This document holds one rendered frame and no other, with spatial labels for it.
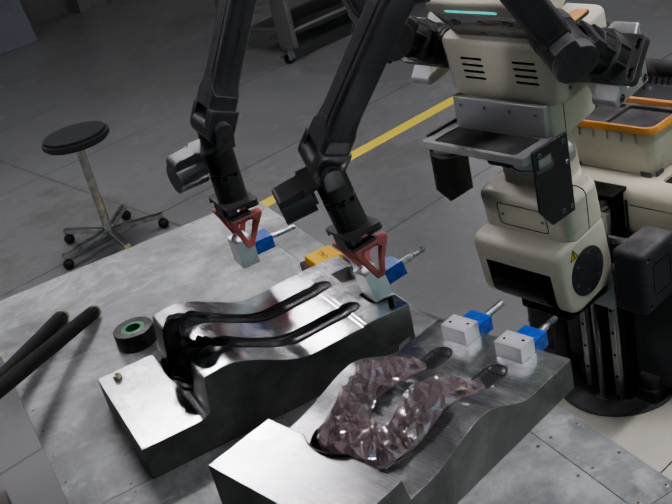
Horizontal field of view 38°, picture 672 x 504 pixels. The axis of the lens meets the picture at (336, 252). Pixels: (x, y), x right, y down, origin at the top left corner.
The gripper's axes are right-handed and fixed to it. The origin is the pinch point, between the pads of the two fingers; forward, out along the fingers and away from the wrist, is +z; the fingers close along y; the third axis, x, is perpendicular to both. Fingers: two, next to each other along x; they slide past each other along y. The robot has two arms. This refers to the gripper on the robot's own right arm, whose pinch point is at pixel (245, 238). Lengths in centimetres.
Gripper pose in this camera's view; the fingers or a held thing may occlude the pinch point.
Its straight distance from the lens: 189.2
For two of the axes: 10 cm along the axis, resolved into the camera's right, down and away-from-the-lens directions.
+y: 4.6, 3.2, -8.3
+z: 2.3, 8.6, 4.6
